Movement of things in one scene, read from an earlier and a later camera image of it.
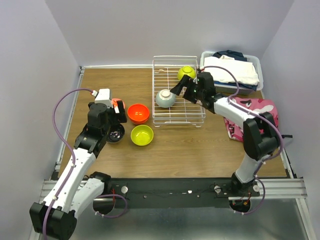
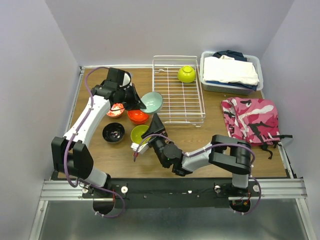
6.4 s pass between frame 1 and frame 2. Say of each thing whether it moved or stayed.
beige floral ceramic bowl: stayed
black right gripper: moved
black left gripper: moved
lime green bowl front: stayed
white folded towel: stayed
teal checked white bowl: moved
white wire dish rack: stayed
